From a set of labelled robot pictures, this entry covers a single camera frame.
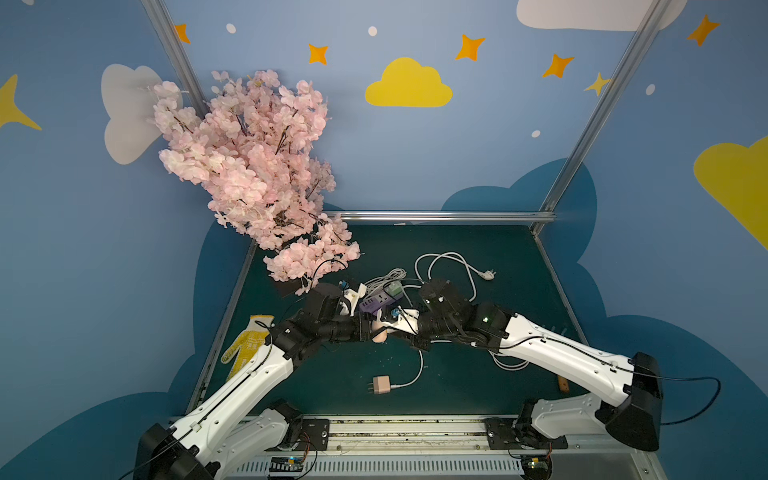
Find aluminium frame post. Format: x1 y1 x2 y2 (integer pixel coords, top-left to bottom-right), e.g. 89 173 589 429
141 0 209 117
531 0 672 238

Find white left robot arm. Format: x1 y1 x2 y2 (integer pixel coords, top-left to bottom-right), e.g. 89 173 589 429
126 283 371 479

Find pink artificial blossom tree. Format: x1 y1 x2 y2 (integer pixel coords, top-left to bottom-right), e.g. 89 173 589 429
153 70 361 294

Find left aluminium frame post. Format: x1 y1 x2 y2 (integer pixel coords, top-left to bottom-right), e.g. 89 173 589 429
141 0 209 117

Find green charger plug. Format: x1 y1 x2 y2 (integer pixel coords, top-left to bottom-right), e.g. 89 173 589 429
384 281 404 299

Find right aluminium frame post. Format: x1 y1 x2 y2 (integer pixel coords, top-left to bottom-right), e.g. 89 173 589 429
531 0 672 238

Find white power strip cord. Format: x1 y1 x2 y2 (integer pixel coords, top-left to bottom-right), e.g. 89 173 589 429
362 250 498 304

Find pink charger adapter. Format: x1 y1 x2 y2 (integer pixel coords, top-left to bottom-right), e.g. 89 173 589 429
369 375 392 395

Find aluminium back frame rail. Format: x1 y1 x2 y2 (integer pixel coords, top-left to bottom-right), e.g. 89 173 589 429
326 211 556 225

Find yellow work glove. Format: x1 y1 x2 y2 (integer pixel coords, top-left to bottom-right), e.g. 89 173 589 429
220 315 274 381

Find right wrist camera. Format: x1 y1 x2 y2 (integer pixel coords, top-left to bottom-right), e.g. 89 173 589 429
386 307 419 334

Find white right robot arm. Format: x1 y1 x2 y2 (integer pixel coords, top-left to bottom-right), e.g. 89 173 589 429
395 280 663 452

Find white pink charger cable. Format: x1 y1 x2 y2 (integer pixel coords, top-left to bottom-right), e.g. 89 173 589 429
389 347 426 390

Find purple power strip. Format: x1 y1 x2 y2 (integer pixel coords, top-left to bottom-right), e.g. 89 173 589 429
359 291 396 314

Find orange handled garden fork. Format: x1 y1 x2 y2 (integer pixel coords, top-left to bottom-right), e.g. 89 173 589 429
557 376 570 393

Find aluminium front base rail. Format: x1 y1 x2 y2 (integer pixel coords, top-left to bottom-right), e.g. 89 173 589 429
146 413 667 480

